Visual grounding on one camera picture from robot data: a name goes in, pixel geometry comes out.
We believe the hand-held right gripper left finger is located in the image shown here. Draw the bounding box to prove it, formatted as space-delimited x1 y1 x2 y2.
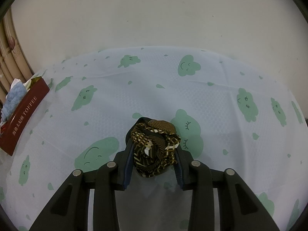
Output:
29 137 135 231

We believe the red tin box gold interior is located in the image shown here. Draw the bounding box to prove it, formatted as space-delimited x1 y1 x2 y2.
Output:
0 76 50 156

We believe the light blue towel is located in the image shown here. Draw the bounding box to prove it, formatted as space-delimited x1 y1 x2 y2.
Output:
0 83 28 123

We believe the beige patterned curtain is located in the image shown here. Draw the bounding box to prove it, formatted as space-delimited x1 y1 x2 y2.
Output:
0 7 35 109

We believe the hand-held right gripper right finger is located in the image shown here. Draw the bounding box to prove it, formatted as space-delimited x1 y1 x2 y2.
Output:
174 147 281 231

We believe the brown patterned scarf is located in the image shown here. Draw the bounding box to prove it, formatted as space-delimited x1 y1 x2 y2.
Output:
125 117 182 178

